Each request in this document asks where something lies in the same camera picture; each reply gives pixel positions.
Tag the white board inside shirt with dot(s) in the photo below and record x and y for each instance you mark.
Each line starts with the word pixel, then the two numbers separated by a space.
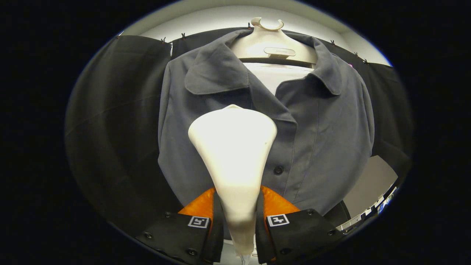
pixel 276 75

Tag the cream plastic clothes hanger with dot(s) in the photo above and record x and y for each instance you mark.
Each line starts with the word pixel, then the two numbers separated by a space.
pixel 270 42

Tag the grey button shirt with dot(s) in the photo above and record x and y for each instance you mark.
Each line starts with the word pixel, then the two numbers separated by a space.
pixel 323 140

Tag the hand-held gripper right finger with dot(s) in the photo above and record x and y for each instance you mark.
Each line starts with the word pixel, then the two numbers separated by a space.
pixel 261 239

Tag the white garment steamer head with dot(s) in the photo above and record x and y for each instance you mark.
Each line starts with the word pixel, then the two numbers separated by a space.
pixel 233 158

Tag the black backdrop cloth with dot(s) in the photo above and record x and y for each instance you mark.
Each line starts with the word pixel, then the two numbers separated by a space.
pixel 114 129

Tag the grey drawer cabinet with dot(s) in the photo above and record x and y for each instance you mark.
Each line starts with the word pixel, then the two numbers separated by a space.
pixel 371 184

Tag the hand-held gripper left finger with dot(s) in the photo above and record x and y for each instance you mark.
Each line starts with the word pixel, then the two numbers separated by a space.
pixel 218 235

